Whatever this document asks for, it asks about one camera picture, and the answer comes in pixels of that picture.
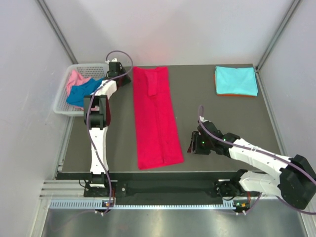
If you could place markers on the left aluminium frame post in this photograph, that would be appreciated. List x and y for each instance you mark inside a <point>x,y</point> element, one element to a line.
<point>56,29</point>

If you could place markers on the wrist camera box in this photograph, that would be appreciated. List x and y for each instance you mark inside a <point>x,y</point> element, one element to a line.
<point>202,119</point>
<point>113,60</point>

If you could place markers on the white perforated plastic basket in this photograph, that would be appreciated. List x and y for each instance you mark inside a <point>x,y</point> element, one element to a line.
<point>94,70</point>

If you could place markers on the folded light blue t shirt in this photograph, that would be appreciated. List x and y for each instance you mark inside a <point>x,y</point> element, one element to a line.
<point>236,80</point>

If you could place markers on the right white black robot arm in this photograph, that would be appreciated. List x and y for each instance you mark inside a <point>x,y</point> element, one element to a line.
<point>289,178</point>

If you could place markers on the pink t shirt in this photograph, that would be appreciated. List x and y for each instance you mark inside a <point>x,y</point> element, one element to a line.
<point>75,79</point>

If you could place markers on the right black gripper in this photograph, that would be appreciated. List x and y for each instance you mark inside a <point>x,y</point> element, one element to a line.
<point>194,147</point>

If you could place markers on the folded orange t shirt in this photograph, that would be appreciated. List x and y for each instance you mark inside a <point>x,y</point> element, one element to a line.
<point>239,95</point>

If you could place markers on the white slotted cable duct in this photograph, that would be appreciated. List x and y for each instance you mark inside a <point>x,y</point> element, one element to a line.
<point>98,204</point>

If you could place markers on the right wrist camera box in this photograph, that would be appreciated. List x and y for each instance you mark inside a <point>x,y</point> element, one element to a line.
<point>202,119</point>

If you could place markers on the aluminium frame post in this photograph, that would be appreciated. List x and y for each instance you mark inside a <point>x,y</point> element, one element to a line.
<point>56,29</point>
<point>294,5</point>

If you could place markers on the right aluminium frame post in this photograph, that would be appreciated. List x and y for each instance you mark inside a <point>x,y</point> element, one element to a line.
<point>294,5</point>

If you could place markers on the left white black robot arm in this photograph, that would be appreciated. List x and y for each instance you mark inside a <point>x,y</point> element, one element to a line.
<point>97,118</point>

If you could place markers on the red t shirt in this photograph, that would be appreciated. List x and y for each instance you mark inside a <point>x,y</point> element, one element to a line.
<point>157,138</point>

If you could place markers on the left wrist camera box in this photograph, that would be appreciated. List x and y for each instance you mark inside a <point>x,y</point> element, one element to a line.
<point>113,60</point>

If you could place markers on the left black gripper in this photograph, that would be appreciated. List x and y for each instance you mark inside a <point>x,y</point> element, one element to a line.
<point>127,80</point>

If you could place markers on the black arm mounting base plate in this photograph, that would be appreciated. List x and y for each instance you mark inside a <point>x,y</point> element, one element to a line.
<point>130,188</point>

